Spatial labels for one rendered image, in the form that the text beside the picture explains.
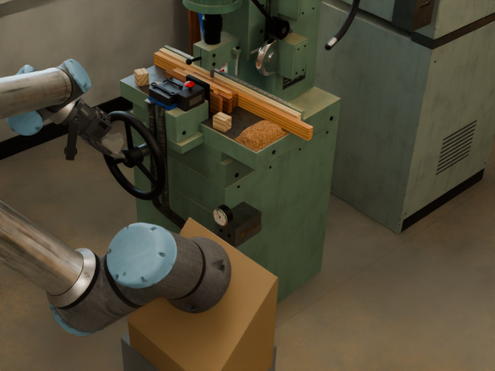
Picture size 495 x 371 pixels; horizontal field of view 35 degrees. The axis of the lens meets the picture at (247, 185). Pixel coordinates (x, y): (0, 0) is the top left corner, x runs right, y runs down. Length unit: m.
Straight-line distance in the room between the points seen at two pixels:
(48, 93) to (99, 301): 0.49
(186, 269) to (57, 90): 0.52
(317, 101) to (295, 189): 0.31
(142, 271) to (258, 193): 0.89
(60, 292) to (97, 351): 1.09
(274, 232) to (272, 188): 0.20
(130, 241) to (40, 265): 0.20
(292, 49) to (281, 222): 0.65
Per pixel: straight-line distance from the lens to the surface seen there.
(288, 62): 2.44
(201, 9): 2.29
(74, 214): 3.47
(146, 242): 1.74
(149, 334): 2.02
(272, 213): 2.66
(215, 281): 1.88
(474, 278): 3.29
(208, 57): 2.38
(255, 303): 1.87
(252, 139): 2.23
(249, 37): 2.44
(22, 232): 1.70
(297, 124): 2.27
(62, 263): 1.76
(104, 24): 3.91
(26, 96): 1.76
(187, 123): 2.30
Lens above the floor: 2.13
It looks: 36 degrees down
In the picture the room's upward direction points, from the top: 2 degrees clockwise
